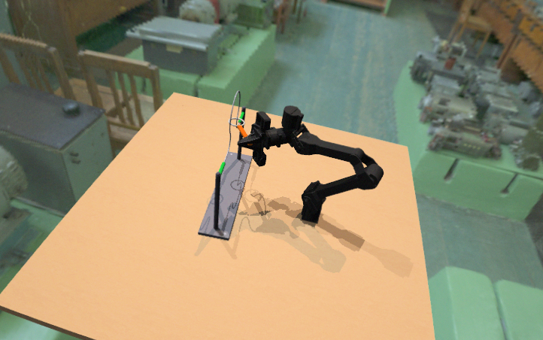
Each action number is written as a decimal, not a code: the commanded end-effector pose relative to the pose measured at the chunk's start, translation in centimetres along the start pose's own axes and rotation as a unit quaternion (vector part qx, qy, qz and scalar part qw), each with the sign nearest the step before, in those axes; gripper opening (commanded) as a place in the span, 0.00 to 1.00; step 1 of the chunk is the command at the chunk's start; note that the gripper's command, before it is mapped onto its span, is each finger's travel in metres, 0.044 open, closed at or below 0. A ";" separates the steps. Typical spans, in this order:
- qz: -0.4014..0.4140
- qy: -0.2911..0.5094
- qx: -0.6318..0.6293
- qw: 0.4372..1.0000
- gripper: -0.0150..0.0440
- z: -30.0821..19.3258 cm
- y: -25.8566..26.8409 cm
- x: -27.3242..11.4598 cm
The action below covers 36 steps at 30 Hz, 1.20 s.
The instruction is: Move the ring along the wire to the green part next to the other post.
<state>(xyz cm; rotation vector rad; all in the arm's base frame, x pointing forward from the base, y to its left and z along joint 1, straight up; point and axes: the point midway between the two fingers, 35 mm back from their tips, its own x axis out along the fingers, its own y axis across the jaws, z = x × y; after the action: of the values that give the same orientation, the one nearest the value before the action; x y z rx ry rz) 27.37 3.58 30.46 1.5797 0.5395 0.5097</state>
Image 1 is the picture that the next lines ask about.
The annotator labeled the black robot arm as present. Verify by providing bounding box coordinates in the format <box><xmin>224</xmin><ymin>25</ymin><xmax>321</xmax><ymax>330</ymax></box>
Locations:
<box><xmin>280</xmin><ymin>105</ymin><xmax>384</xmax><ymax>223</ymax></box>

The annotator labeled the orange handle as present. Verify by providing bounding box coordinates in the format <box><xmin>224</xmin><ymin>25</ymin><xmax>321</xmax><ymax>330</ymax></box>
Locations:
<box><xmin>231</xmin><ymin>117</ymin><xmax>247</xmax><ymax>137</ymax></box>

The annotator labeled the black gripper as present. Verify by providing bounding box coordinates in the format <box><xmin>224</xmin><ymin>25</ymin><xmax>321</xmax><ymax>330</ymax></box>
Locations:
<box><xmin>237</xmin><ymin>111</ymin><xmax>284</xmax><ymax>167</ymax></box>

